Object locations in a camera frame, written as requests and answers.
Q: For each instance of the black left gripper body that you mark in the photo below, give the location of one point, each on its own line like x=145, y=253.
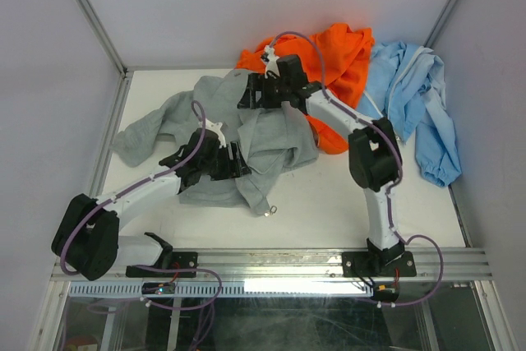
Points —
x=217, y=165

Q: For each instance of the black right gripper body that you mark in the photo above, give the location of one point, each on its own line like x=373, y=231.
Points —
x=274, y=92

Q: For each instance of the grey zip hoodie jacket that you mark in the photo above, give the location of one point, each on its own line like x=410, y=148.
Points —
x=272, y=141

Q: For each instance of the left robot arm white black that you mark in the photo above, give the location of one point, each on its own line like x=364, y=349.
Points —
x=89, y=242

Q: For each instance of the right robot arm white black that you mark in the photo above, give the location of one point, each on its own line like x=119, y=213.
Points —
x=374, y=160

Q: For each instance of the orange jacket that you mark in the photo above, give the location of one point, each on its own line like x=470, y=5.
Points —
x=346, y=55

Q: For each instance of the light blue jacket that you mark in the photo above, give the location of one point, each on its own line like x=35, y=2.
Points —
x=406, y=83

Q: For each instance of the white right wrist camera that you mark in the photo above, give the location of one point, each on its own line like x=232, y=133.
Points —
x=269, y=58

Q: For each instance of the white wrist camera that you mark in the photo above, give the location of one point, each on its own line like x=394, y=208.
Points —
x=269, y=58
x=216, y=128

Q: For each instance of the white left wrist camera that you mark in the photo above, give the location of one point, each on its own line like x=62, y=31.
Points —
x=216, y=128

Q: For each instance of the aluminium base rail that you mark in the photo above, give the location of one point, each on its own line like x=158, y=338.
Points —
x=421, y=264

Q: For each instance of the slotted cable duct with light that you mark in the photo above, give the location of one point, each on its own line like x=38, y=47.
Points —
x=248, y=288

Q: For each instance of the left aluminium corner post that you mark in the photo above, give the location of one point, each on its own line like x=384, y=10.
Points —
x=101, y=34

